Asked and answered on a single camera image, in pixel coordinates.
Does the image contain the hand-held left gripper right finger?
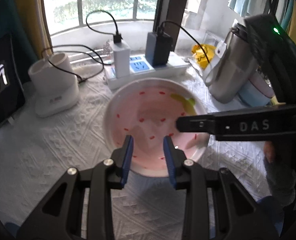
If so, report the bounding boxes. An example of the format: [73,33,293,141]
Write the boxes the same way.
[163,135,279,240]

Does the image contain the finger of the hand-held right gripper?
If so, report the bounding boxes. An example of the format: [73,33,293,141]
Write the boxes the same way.
[175,113,217,134]

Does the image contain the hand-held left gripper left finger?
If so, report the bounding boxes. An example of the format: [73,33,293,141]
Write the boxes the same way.
[17,134,135,240]

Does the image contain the white bowl with pink speckled inside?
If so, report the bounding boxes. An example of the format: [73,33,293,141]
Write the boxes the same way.
[104,78,209,178]

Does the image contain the person's right forearm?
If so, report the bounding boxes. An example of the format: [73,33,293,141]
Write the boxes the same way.
[264,160,296,207]

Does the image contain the person's right hand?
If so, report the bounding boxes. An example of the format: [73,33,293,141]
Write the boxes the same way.
[263,141,280,164]

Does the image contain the light blue bowl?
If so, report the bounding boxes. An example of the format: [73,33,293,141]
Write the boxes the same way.
[238,80,272,107]

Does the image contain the white power strip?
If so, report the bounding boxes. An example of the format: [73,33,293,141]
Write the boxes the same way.
[105,51,189,90]

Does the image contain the yellow plastic bag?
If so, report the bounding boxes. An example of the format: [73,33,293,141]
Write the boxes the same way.
[191,44,217,69]

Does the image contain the grey power adapter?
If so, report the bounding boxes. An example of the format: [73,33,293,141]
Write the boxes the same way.
[145,31,158,65]

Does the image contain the white desk lamp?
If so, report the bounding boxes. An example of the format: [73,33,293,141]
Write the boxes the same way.
[28,52,80,118]

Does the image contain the black tablet with clock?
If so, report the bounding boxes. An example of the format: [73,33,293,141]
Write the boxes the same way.
[0,31,26,137]

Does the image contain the black balcony railing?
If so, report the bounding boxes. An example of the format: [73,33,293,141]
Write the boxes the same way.
[43,0,161,34]

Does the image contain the teal curtain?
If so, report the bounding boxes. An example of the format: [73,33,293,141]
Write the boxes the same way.
[0,0,38,80]

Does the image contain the black cable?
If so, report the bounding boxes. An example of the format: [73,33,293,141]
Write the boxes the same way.
[156,20,211,64]
[85,9,123,43]
[40,44,106,83]

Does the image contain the dark sliding door frame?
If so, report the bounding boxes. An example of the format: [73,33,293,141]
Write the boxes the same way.
[155,0,206,53]

